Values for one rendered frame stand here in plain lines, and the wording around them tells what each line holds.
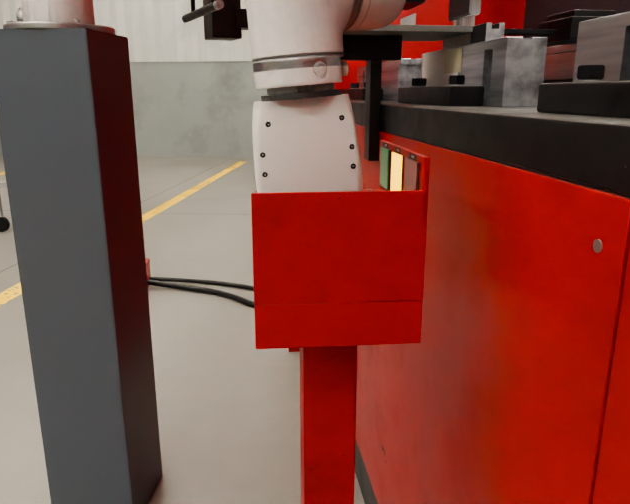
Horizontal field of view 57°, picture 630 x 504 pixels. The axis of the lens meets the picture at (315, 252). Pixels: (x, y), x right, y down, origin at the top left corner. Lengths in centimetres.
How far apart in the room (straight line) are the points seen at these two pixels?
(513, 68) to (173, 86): 791
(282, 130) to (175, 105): 814
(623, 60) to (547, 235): 22
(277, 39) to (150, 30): 827
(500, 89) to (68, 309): 86
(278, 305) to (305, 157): 14
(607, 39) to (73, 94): 83
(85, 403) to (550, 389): 97
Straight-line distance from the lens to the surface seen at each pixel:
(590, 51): 72
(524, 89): 91
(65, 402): 132
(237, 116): 845
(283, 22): 53
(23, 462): 172
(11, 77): 118
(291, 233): 53
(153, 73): 876
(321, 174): 55
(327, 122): 54
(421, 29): 102
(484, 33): 101
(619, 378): 46
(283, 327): 56
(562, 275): 51
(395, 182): 64
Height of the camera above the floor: 90
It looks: 15 degrees down
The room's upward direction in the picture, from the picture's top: straight up
